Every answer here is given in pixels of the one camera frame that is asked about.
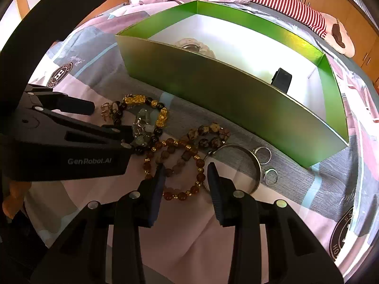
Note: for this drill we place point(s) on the small black case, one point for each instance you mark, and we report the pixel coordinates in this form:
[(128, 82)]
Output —
[(281, 80)]

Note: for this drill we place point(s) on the person's left hand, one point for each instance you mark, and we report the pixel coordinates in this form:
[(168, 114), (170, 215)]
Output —
[(13, 202)]

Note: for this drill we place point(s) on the red white striped plush toy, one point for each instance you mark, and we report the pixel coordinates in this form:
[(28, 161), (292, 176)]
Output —
[(284, 3)]

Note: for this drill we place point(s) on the small gold crystal earrings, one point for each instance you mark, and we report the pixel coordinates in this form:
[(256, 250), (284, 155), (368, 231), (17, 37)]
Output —
[(106, 111)]

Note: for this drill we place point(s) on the wooden cabinet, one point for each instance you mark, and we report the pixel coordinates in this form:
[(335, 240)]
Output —
[(355, 20)]

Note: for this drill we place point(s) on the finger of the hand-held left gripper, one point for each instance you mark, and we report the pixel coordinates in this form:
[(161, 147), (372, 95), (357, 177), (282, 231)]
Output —
[(74, 105), (88, 131)]

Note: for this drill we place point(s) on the printed patchwork bed sheet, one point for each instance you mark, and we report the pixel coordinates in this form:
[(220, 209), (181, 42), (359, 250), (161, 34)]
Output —
[(88, 53)]

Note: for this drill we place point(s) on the silver bangle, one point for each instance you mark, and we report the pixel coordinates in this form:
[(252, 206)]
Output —
[(257, 168)]

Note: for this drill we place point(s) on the green cardboard box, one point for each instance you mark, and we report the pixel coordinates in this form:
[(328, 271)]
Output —
[(222, 94)]

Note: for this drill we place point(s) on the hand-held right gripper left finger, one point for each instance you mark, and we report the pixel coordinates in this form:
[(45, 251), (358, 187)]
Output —
[(157, 198)]

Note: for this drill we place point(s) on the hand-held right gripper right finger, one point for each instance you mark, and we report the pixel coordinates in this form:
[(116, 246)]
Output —
[(215, 198)]

